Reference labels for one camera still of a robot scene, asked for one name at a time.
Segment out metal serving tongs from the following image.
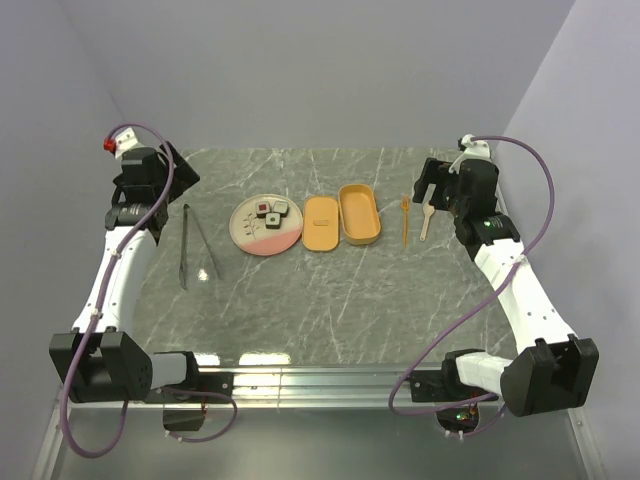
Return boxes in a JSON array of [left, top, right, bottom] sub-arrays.
[[178, 203, 222, 291]]

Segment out sushi roll red centre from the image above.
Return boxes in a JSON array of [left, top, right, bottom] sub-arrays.
[[255, 200, 271, 218]]

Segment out sushi roll green centre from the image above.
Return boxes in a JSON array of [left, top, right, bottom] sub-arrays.
[[264, 212, 282, 230]]

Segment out sushi roll white top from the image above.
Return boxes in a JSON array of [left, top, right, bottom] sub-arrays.
[[271, 200, 290, 217]]

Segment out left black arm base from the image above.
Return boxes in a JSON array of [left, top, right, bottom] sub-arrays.
[[145, 372, 235, 437]]

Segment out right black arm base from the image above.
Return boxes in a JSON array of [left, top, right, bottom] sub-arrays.
[[408, 370, 498, 440]]

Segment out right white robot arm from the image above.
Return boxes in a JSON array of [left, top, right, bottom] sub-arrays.
[[413, 158, 599, 417]]

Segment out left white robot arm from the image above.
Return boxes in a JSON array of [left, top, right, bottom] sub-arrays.
[[49, 140, 202, 403]]

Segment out orange lunch box base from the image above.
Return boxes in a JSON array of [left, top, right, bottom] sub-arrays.
[[338, 184, 381, 246]]

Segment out orange lunch box lid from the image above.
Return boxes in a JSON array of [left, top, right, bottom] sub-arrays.
[[302, 195, 339, 252]]

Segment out beige plastic spoon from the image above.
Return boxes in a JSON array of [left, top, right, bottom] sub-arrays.
[[420, 202, 435, 242]]

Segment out orange plastic fork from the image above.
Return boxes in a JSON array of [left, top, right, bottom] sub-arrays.
[[400, 195, 410, 247]]

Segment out pink and cream plate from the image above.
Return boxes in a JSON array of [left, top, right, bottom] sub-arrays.
[[228, 194, 303, 256]]

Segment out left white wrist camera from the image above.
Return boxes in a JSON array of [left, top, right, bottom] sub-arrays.
[[103, 127, 143, 161]]

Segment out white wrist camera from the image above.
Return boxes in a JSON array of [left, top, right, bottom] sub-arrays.
[[449, 134, 491, 174], [103, 127, 143, 161]]

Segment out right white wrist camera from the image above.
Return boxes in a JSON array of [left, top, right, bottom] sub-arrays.
[[449, 134, 491, 174]]

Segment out aluminium mounting rail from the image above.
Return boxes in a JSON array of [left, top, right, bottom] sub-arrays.
[[200, 364, 443, 409]]

